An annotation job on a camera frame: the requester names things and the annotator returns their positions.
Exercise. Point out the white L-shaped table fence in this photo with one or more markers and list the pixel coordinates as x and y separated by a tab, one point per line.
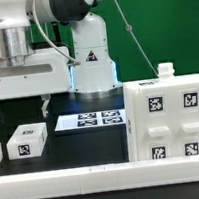
115	177

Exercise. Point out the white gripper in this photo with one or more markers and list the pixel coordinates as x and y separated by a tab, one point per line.
45	72

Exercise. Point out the white cabinet top block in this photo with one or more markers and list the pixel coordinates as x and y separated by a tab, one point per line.
27	141

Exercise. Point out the white base tag plate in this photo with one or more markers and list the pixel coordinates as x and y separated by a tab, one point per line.
90	120

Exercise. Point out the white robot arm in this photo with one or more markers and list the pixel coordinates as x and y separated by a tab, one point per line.
93	73

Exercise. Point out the white cabinet body box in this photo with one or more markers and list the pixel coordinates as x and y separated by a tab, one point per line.
166	76

